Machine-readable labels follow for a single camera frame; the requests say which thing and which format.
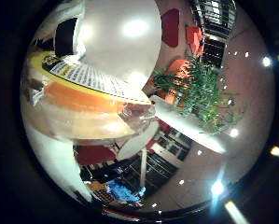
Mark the red armchair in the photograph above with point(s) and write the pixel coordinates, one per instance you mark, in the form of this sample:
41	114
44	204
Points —
94	154
170	28

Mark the long white planter box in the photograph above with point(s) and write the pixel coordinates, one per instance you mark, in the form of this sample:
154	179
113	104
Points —
188	124

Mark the clear spray bottle orange liquid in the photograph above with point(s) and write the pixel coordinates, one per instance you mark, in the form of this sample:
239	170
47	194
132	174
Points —
83	99

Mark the orange chair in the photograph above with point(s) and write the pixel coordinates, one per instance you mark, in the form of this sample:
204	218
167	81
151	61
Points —
178	67
194	39

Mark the dark shelf unit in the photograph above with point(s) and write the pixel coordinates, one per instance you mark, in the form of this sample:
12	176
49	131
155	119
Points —
164	168

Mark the round white side table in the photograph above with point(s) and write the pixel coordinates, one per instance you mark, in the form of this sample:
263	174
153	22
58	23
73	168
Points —
136	141

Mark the gridded window frame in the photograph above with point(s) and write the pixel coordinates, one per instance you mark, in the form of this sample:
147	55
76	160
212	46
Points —
213	18

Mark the green potted plant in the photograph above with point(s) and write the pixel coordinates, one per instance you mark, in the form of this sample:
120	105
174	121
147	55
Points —
204	93

